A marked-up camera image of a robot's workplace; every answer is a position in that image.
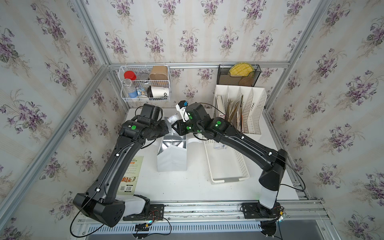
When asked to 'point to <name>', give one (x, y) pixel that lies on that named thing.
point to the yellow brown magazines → (234, 111)
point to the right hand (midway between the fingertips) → (175, 124)
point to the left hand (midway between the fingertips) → (169, 130)
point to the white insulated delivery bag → (172, 154)
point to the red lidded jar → (130, 75)
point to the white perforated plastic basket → (226, 163)
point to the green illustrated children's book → (130, 184)
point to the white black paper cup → (158, 91)
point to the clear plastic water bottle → (130, 89)
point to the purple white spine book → (221, 106)
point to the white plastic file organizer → (254, 99)
